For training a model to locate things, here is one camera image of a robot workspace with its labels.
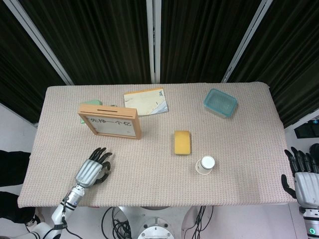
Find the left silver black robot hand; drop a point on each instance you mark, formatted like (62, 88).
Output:
(87, 171)

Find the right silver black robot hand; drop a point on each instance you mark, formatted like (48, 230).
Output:
(309, 186)

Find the silver metal robot base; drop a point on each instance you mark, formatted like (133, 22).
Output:
(154, 224)

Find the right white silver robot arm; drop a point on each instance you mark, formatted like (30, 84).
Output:
(311, 221)

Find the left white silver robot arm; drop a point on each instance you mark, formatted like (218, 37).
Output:
(72, 198)

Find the black equipment with screen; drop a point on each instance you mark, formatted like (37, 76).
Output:
(307, 130)

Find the beige woven tablecloth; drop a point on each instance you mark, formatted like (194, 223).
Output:
(149, 179)

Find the light green plastic box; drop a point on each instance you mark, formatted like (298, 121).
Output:
(93, 102)

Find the black white sneaker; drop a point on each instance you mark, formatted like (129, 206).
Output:
(33, 221)

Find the beige paperback notebook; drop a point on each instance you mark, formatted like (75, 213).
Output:
(145, 100)

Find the yellow sponge block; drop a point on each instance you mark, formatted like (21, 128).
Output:
(182, 143)

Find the white paper cup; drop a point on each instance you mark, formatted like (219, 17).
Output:
(205, 164)

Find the black pleated curtain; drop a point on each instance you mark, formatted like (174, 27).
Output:
(17, 74)
(99, 39)
(291, 62)
(204, 39)

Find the teal transparent plastic container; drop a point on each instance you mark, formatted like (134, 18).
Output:
(219, 102)

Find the wooden coin box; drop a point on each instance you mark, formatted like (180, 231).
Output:
(109, 113)

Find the grey metal frame post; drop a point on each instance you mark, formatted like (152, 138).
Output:
(153, 39)
(40, 42)
(246, 42)

